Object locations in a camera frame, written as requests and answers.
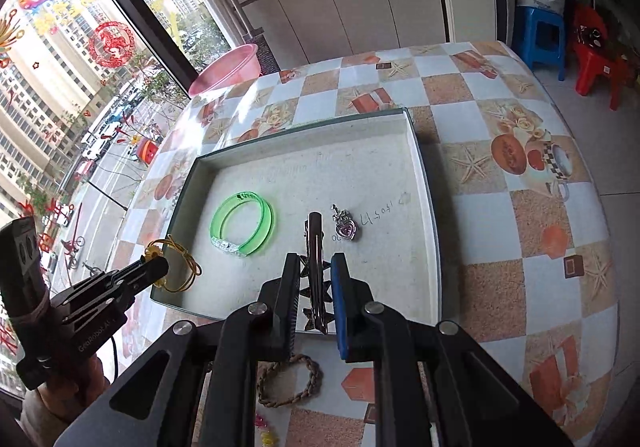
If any checkered printed tablecloth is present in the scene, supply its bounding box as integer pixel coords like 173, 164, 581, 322
107, 41, 621, 447

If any blue plastic stool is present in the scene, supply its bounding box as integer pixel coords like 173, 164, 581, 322
511, 6, 567, 82

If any yellow flower hair tie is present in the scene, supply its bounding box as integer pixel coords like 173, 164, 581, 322
144, 234, 203, 293

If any beige braided hair tie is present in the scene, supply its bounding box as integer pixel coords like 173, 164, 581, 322
256, 353, 321, 410

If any pink plastic basin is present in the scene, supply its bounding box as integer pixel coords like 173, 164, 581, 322
189, 44, 261, 98

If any person's left hand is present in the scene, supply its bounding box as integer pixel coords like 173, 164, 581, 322
47, 354, 112, 420

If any pink yellow spiral hair tie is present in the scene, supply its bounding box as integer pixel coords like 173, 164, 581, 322
254, 412, 278, 447

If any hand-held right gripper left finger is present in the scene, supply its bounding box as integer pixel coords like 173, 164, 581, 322
52, 252, 302, 447

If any shallow white tray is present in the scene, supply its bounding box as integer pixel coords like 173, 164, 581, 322
150, 108, 442, 335

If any silver heart pendant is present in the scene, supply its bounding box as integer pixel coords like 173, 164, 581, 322
330, 204, 360, 243

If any dark star hair clip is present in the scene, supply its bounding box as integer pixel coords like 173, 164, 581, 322
297, 212, 333, 334

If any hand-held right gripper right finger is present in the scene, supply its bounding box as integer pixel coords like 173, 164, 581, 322
331, 252, 576, 447

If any red plastic stool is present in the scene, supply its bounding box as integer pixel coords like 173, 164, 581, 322
570, 2, 636, 110

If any green translucent bangle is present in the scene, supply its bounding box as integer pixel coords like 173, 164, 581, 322
209, 192, 277, 258

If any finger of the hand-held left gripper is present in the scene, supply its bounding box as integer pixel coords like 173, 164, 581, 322
59, 256, 171, 317

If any red horse window decal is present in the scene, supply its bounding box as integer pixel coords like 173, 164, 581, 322
89, 21, 136, 68

